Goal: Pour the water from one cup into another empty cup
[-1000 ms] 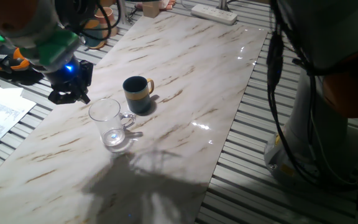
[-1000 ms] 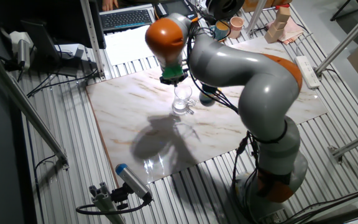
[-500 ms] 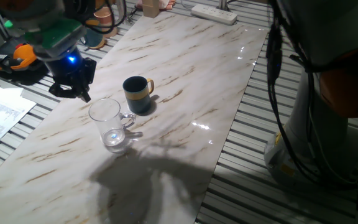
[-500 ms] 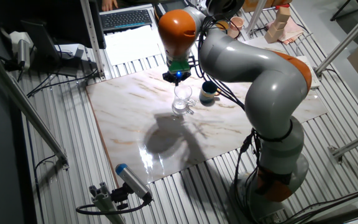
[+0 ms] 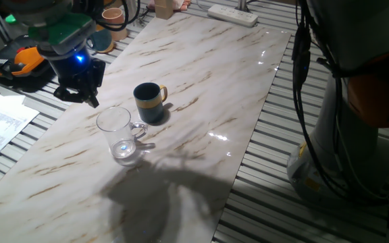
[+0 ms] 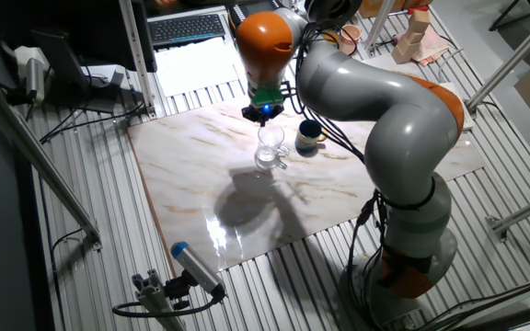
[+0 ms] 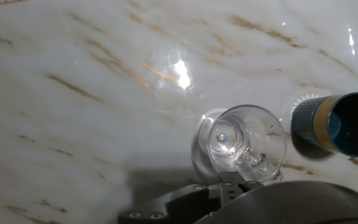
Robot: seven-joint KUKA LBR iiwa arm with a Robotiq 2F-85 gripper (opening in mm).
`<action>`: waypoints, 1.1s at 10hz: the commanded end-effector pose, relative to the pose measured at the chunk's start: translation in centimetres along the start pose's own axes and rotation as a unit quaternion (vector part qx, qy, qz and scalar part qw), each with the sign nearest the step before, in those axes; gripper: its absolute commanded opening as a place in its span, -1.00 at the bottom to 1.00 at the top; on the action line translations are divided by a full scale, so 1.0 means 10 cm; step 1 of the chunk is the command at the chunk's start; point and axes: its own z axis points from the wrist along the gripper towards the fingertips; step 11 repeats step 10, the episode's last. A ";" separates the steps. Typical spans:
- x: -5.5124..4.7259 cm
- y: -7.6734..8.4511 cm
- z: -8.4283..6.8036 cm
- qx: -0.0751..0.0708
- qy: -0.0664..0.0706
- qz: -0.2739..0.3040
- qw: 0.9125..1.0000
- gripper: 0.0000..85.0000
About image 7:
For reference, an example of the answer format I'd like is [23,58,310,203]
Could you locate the clear glass mug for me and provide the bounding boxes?
[191,104,288,185]

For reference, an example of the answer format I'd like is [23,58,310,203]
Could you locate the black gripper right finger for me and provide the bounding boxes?
[218,170,264,208]

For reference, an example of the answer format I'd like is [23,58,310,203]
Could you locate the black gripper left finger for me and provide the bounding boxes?
[117,183,221,224]

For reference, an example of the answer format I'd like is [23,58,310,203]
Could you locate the blue mug with yellow band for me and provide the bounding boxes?
[290,91,358,158]

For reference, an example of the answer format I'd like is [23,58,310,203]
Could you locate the white marble pattern board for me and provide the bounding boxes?
[0,0,358,224]

